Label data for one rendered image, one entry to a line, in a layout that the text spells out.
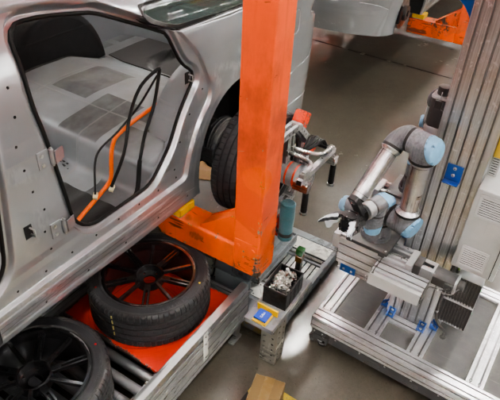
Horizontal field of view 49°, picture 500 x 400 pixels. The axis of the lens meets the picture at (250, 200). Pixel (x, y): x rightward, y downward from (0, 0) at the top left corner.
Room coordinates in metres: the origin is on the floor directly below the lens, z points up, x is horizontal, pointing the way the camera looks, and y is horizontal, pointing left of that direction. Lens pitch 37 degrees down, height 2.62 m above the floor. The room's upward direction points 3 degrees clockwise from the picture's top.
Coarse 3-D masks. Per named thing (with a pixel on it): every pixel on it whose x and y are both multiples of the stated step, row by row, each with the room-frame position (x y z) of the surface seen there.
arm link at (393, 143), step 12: (396, 132) 2.13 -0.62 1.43; (408, 132) 2.10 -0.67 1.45; (384, 144) 2.12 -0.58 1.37; (396, 144) 2.10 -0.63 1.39; (384, 156) 2.08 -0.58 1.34; (372, 168) 2.06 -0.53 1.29; (384, 168) 2.05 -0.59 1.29; (360, 180) 2.04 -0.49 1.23; (372, 180) 2.02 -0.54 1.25; (360, 192) 1.99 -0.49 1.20; (348, 204) 1.97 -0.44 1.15
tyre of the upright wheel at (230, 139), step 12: (288, 120) 2.78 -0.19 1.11; (228, 132) 2.61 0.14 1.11; (228, 144) 2.55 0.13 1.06; (216, 156) 2.54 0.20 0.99; (228, 156) 2.52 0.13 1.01; (216, 168) 2.51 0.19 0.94; (228, 168) 2.48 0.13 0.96; (216, 180) 2.49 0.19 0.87; (228, 180) 2.46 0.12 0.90; (216, 192) 2.51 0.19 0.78; (228, 192) 2.46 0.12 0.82; (228, 204) 2.49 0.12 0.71
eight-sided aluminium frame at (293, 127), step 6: (288, 126) 2.70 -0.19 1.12; (294, 126) 2.69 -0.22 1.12; (300, 126) 2.72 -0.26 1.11; (288, 132) 2.63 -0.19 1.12; (294, 132) 2.68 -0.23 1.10; (300, 132) 2.74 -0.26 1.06; (306, 132) 2.81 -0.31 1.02; (288, 138) 2.62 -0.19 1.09; (300, 138) 2.86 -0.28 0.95; (306, 138) 2.82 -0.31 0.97; (300, 144) 2.86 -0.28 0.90; (306, 156) 2.85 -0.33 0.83; (300, 162) 2.87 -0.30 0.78; (288, 186) 2.78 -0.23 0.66; (288, 192) 2.75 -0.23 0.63; (294, 192) 2.76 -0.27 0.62; (282, 198) 2.71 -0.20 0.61; (288, 198) 2.70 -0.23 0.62
